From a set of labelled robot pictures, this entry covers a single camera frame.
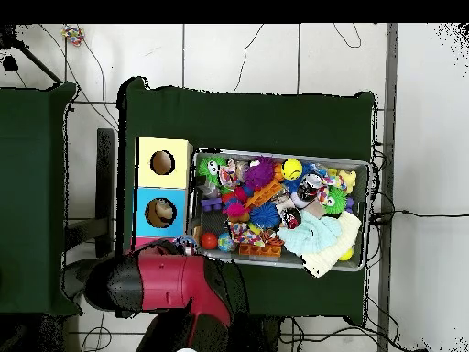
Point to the cream knitted cloth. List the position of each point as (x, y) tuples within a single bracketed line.
[(329, 256)]

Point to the crushed black can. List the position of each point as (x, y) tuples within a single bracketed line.
[(291, 217)]

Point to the purple spiky toy with eyes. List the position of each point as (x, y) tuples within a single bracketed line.
[(260, 172)]

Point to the crushed silver can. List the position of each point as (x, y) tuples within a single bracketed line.
[(309, 185)]

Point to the polka dot paper napkin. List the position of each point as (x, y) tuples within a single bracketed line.
[(245, 236)]

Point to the dark green tablecloth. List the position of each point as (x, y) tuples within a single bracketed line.
[(29, 183), (256, 121)]

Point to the green spiky toy with eyes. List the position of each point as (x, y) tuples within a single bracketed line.
[(210, 167)]

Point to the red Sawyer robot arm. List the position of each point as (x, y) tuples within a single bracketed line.
[(165, 282)]

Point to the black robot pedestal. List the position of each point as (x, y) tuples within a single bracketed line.
[(263, 337)]

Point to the red rubber ball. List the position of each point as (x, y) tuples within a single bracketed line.
[(209, 241)]

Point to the blue spiky ball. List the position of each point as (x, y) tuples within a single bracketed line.
[(264, 215)]

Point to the wooden three-hole box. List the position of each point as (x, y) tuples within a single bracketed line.
[(146, 176)]

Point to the small multicoloured toy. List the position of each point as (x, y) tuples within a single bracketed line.
[(73, 35)]

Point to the yellow smiley ball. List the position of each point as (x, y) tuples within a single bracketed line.
[(292, 169)]

